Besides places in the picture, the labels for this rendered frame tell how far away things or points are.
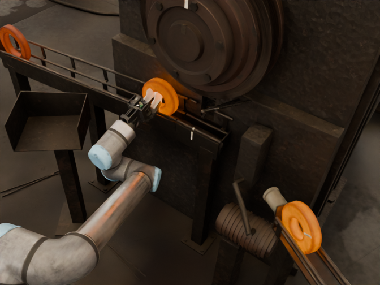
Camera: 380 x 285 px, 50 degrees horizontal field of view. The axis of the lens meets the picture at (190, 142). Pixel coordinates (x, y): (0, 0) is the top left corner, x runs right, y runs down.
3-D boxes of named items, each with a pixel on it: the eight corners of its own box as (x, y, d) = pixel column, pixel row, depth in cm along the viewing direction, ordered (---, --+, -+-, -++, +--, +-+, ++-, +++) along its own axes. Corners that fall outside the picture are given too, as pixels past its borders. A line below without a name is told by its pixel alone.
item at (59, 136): (53, 202, 210) (20, 90, 160) (104, 203, 212) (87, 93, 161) (43, 236, 196) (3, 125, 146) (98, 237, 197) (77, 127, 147)
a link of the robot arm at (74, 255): (74, 274, 90) (166, 162, 152) (25, 255, 92) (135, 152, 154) (69, 312, 94) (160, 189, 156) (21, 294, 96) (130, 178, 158)
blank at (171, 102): (145, 73, 158) (139, 76, 155) (177, 83, 150) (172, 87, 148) (149, 106, 167) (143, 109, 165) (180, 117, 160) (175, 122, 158)
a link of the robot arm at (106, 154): (89, 162, 146) (82, 149, 137) (111, 137, 151) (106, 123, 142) (109, 176, 143) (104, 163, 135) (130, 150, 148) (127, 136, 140)
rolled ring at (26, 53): (17, 31, 188) (24, 29, 190) (-6, 23, 196) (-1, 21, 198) (30, 67, 200) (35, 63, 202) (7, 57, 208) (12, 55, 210)
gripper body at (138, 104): (152, 99, 146) (131, 123, 141) (156, 113, 153) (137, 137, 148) (135, 91, 149) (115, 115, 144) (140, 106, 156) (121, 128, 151)
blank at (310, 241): (293, 240, 132) (284, 242, 131) (287, 195, 129) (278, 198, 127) (324, 258, 117) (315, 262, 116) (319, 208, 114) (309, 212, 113)
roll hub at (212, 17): (156, 59, 135) (155, -25, 116) (228, 91, 125) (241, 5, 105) (146, 67, 132) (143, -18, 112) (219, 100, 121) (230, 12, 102)
